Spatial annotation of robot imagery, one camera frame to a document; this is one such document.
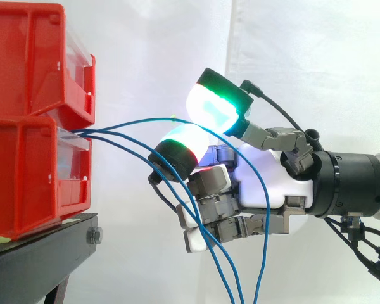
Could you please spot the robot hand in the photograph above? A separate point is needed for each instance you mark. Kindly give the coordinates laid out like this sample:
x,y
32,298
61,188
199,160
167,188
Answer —
x,y
266,177

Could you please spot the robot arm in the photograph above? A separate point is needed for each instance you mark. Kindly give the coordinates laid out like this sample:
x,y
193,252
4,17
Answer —
x,y
348,183

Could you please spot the black metal stand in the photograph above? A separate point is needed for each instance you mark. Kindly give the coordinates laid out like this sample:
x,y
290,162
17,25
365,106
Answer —
x,y
38,253

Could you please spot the red plastic bin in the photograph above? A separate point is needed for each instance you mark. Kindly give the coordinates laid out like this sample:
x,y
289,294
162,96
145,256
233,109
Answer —
x,y
25,57
19,177

